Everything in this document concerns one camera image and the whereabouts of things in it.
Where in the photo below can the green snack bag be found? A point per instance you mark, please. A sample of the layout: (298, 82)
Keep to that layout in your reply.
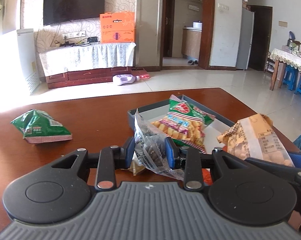
(39, 127)

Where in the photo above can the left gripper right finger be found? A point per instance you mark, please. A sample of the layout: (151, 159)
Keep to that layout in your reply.
(188, 159)

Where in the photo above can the grey shallow box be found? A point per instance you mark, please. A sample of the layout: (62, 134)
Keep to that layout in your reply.
(158, 110)

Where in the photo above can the orange sunflower seed packet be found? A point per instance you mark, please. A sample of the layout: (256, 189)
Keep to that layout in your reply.
(207, 177)

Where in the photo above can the white air conditioner unit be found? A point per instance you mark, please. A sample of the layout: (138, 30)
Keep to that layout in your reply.
(26, 46)

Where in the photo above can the grey refrigerator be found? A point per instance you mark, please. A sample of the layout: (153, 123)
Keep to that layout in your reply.
(245, 41)

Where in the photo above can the prawn cracker snack bag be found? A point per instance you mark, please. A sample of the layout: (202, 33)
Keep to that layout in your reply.
(185, 122)

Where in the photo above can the purple white bottle on floor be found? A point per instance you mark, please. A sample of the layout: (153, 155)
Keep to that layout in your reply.
(124, 79)

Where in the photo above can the dining table with lace cloth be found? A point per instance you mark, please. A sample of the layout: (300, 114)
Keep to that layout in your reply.
(283, 59)

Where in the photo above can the black router box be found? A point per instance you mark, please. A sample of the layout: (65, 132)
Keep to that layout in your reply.
(92, 39)

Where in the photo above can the tan peanut bag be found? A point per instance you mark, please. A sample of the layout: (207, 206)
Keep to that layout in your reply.
(253, 137)

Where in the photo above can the grey clear seed packet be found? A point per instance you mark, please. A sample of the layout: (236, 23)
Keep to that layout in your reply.
(150, 148)

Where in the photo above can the olive gold snack packet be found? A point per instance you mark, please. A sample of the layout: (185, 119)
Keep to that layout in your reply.
(135, 167)

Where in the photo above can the orange cardboard box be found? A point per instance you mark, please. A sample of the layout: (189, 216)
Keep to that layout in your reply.
(117, 27)

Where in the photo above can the black television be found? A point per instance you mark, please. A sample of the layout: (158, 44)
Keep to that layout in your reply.
(60, 11)

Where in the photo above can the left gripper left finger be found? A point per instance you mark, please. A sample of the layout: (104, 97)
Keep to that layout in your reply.
(110, 159)

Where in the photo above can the tv cabinet with white cloth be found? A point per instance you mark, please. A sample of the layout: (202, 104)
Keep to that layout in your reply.
(86, 64)

